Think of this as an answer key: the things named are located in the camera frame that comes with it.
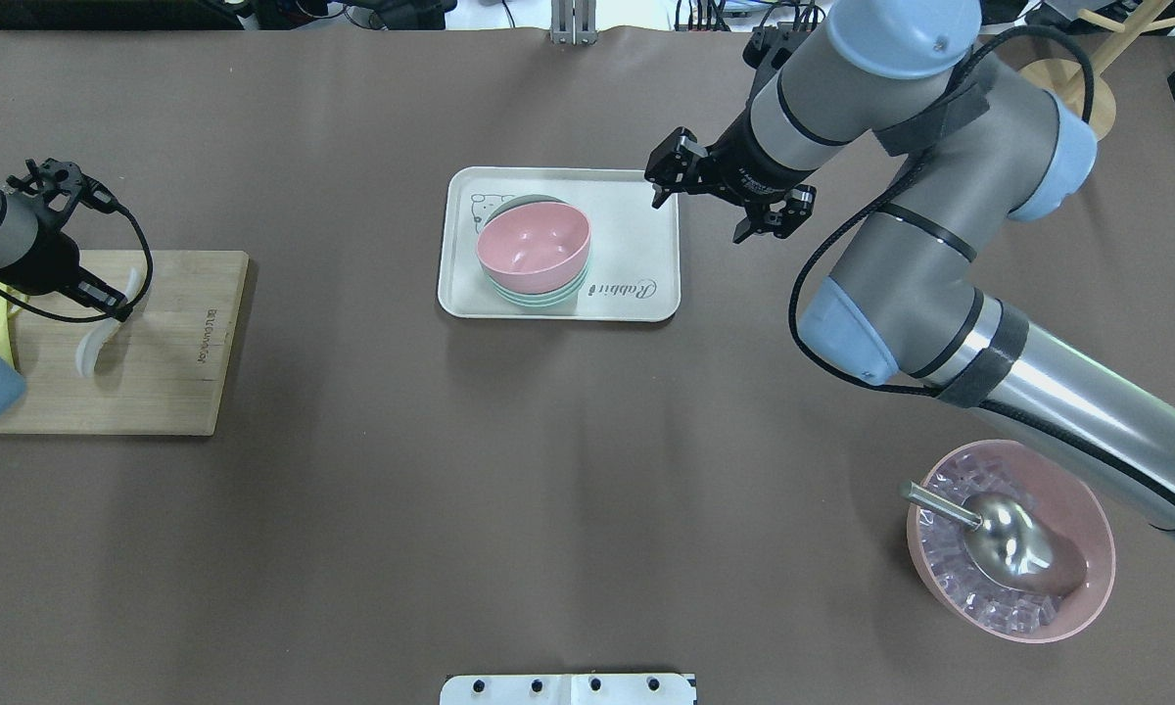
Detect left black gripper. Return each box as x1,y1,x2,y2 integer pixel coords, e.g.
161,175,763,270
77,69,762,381
11,231,134,322

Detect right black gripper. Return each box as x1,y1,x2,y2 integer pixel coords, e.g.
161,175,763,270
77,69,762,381
644,113,817,246

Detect white ceramic spoon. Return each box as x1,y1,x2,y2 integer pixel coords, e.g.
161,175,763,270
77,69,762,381
74,266,146,378

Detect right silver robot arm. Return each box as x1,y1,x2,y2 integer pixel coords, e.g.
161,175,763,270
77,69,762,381
645,1,1175,541

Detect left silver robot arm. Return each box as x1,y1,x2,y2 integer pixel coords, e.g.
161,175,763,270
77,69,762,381
0,157,154,415

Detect pink ice bowl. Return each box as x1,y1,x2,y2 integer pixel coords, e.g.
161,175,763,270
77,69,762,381
906,439,1117,643

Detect wooden cutting board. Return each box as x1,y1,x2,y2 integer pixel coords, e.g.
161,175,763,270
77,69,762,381
0,251,249,436

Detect cream rabbit tray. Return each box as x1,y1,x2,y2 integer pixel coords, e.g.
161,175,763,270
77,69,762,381
437,165,682,322

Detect green stacked bowls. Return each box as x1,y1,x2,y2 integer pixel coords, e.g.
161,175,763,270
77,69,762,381
481,195,588,308

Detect wooden mug tree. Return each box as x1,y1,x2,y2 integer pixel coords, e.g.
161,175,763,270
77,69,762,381
1020,1,1175,140

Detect metal ice scoop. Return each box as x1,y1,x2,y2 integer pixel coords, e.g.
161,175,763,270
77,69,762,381
900,482,1088,596

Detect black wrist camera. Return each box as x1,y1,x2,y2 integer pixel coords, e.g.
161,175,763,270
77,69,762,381
741,22,819,72

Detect black camera cable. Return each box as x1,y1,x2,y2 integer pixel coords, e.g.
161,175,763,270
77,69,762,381
788,24,1096,398

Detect aluminium frame post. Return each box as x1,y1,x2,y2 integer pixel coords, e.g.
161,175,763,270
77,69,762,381
550,0,599,46

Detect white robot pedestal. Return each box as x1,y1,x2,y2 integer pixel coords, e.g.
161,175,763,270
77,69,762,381
439,671,699,704

